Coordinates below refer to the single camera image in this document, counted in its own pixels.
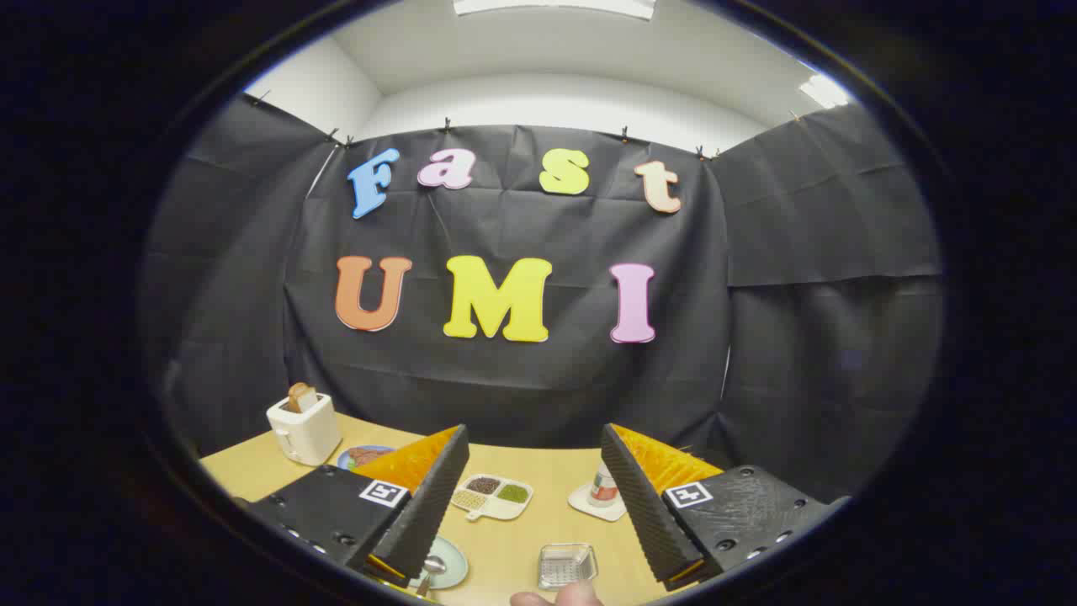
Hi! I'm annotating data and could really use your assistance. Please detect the blue plate with food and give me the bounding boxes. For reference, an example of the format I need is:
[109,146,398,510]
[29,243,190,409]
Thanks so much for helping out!
[337,444,396,470]

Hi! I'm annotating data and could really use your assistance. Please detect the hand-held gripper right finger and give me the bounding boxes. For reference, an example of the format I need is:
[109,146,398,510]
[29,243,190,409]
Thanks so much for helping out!
[600,423,852,592]

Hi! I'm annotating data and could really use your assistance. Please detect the white divided dish with beans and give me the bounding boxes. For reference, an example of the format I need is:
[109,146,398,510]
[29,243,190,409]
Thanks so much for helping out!
[450,473,534,523]

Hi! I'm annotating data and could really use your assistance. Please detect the clear bottle with red cap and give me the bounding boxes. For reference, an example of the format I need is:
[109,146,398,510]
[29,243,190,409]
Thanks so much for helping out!
[589,459,619,508]

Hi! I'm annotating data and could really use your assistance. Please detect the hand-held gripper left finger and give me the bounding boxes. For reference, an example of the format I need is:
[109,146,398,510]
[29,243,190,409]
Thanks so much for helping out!
[244,424,470,588]

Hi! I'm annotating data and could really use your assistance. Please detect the white toaster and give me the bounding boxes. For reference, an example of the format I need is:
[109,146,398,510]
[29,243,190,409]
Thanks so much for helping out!
[267,391,343,466]

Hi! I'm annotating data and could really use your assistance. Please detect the metal wire basket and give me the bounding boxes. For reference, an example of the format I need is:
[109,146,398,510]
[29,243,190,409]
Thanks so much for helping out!
[538,543,599,592]

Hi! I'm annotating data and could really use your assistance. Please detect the light green plate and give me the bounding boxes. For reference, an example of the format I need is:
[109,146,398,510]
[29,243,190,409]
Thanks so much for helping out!
[410,535,469,590]

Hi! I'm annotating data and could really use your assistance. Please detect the spoon with wooden handle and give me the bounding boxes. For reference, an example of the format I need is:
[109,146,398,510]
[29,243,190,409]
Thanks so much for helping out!
[416,555,447,600]

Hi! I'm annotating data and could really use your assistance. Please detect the long ceiling light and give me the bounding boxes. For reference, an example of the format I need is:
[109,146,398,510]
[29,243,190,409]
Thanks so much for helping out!
[453,0,657,21]

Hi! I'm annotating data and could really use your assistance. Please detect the white square coaster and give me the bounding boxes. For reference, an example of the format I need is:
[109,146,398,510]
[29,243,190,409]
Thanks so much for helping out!
[568,481,628,523]

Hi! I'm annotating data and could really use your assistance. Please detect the small ceiling light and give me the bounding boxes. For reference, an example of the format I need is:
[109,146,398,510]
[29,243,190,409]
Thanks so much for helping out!
[798,74,851,109]

